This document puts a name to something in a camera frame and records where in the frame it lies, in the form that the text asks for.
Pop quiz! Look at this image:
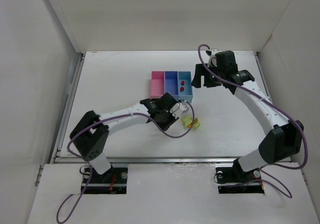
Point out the green yellow lego cluster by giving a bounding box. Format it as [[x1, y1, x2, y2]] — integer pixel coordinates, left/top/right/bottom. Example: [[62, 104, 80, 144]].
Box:
[[181, 116, 201, 130]]

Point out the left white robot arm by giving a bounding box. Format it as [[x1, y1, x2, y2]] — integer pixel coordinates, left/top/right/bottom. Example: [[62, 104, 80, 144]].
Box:
[[69, 93, 187, 177]]

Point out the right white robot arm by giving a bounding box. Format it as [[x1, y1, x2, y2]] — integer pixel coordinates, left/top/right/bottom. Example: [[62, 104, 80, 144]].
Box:
[[191, 48, 306, 184]]

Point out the light blue container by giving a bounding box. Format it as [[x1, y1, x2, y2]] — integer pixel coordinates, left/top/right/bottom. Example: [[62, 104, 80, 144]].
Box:
[[177, 71, 193, 103]]

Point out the dark blue container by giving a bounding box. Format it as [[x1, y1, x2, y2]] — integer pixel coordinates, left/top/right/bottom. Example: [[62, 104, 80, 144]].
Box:
[[164, 71, 179, 100]]

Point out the pink container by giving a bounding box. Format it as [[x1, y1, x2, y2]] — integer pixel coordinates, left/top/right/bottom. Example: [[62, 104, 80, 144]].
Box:
[[150, 71, 165, 98]]

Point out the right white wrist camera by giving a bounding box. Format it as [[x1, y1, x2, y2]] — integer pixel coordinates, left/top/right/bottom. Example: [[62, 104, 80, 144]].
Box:
[[205, 49, 218, 66]]

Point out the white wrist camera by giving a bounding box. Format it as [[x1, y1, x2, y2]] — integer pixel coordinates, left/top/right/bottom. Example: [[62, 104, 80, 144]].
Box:
[[205, 49, 218, 66], [171, 102, 189, 118]]

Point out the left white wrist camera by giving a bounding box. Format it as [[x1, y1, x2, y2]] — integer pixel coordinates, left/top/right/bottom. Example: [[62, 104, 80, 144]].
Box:
[[171, 102, 189, 118]]

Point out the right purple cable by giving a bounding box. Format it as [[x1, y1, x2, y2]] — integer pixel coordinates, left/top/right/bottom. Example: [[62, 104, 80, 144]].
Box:
[[197, 43, 309, 199]]

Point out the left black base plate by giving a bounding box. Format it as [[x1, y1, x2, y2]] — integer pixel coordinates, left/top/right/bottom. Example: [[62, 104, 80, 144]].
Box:
[[84, 167, 128, 195]]

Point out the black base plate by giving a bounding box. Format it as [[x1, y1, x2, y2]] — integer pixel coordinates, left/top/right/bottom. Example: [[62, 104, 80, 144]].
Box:
[[214, 167, 265, 194], [84, 167, 128, 195]]

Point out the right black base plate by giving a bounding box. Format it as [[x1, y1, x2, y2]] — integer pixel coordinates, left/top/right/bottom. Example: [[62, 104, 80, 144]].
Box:
[[214, 167, 265, 194]]

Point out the aluminium front rail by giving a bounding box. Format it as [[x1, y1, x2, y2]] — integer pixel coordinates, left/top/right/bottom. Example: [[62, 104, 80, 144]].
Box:
[[51, 157, 235, 164]]

